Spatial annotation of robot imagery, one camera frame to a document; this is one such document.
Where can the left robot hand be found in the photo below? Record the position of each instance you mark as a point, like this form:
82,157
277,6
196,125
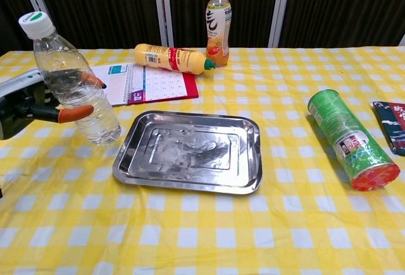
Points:
19,85

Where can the transparent water bottle white cap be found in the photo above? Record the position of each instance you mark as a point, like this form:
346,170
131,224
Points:
76,91

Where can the yellow squeeze bottle green cap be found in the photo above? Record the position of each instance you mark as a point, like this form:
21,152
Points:
171,59

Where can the rectangular metal tray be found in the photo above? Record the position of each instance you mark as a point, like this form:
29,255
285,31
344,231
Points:
190,153

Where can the orange drink bottle black cap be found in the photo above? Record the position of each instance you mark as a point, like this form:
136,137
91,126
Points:
217,34

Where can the spiral desk calendar red cover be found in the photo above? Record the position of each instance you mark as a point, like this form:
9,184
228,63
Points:
152,85

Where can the yellow white checkered tablecloth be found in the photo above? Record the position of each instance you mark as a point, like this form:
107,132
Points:
202,230

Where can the green chips can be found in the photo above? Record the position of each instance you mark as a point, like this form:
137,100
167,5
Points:
345,136

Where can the dark blue printed box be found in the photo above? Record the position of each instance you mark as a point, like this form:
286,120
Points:
394,123

